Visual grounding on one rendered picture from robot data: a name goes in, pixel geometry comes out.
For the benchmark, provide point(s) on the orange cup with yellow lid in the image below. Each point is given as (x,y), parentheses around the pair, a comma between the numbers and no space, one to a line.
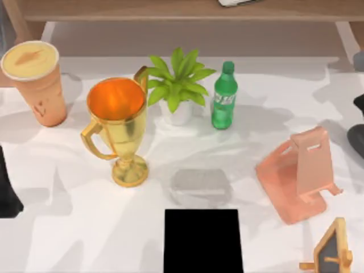
(42,91)

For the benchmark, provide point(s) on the gold trophy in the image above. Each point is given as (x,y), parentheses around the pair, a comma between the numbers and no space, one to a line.
(125,128)

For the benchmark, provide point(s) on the white and black item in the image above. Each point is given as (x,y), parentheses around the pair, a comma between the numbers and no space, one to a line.
(233,2)

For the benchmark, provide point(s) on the green bottle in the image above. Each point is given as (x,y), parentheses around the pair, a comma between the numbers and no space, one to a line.
(223,105)

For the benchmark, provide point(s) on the wooden framed blackboard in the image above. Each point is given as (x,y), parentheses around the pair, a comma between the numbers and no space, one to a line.
(331,250)

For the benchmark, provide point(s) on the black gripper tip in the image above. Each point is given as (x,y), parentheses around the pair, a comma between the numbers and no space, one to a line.
(359,139)
(7,193)

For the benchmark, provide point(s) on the black right gripper tip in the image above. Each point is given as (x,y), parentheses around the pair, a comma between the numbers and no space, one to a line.
(359,139)

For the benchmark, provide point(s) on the salmon phone stand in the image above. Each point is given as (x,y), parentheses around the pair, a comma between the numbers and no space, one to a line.
(310,167)

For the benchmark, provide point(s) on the wooden shelf unit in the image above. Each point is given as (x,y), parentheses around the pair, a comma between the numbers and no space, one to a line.
(142,11)

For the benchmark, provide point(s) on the black flat tablet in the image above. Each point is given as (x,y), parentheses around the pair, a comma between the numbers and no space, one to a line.
(203,241)

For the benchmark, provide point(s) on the green plant in white pot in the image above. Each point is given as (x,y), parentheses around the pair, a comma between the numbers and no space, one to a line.
(179,85)

